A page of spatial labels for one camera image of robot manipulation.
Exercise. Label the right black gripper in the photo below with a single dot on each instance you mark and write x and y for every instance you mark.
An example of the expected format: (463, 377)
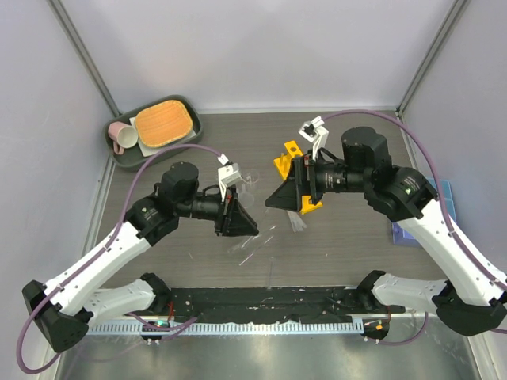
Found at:
(303, 181)

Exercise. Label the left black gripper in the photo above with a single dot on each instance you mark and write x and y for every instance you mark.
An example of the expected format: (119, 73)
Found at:
(231, 218)

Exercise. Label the yellow test tube rack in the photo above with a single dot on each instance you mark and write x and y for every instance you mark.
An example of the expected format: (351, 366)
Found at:
(287, 165)

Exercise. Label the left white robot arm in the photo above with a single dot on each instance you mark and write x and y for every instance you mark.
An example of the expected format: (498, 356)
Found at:
(67, 306)

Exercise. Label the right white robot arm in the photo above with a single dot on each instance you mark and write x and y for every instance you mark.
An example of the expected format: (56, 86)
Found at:
(467, 301)

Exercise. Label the bundle of plastic pipettes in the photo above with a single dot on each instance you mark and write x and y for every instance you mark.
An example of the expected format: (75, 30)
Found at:
(298, 225)

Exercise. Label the clear glass beaker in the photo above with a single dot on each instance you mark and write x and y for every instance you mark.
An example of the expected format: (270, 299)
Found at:
(250, 178)

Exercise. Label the white square plate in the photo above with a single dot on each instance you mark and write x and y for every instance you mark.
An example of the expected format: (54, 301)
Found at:
(148, 151)

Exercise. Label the blue compartment box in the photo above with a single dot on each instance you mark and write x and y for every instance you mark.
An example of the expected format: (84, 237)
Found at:
(404, 238)

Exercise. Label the orange woven mat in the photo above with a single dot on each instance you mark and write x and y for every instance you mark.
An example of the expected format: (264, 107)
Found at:
(163, 123)

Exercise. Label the pink and white mug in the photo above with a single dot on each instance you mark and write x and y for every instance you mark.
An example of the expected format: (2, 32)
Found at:
(123, 136)

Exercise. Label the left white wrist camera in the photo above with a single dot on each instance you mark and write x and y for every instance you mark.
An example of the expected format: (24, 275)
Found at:
(229, 174)

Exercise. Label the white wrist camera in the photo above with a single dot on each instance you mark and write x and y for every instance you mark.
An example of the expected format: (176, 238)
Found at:
(229, 174)
(315, 133)

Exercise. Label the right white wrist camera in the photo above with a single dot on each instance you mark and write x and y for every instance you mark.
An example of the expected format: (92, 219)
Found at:
(315, 133)

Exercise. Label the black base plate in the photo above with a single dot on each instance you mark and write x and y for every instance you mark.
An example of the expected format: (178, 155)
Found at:
(259, 305)

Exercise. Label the white slotted cable duct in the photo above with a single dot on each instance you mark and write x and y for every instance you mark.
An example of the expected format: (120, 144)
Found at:
(131, 327)

